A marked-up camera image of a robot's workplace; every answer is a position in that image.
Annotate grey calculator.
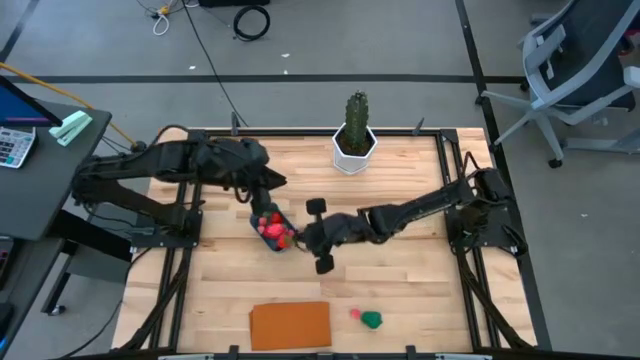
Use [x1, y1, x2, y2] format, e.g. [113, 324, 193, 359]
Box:
[0, 125, 38, 170]

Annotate white cable loop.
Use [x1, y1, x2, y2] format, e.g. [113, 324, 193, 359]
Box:
[152, 12, 172, 38]

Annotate teal plastic tupperware container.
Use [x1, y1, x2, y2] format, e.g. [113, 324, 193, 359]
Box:
[248, 201, 300, 253]

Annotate mint green stapler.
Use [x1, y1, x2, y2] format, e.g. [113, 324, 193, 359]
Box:
[48, 110, 94, 148]

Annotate green toy vegetable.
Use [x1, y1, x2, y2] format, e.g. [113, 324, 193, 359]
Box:
[360, 310, 384, 330]

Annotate black desk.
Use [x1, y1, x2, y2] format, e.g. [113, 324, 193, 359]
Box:
[0, 98, 134, 351]

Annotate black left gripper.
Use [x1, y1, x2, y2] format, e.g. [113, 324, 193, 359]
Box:
[233, 138, 289, 217]

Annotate long black floor cable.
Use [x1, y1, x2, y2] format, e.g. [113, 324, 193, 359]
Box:
[182, 0, 250, 129]

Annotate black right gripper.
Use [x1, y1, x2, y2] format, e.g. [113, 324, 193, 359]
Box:
[292, 197, 370, 276]

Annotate green cactus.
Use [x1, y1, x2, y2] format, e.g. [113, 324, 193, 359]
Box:
[342, 90, 372, 154]

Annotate yellow cable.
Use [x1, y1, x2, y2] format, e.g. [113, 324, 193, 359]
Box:
[0, 61, 139, 148]

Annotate black monitor with blue screen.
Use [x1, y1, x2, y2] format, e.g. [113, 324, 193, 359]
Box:
[0, 74, 64, 129]

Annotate grey office chair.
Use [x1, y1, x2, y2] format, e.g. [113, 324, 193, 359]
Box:
[479, 0, 640, 170]

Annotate coiled black cable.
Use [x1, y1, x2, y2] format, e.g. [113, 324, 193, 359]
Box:
[232, 4, 272, 42]

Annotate white hexagonal plant pot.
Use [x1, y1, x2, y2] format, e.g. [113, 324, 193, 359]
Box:
[331, 123, 379, 176]

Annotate black aluminium table frame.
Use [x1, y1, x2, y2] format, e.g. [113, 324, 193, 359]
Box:
[112, 127, 539, 360]

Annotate orange cloth mat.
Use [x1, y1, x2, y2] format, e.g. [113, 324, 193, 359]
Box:
[248, 300, 333, 352]

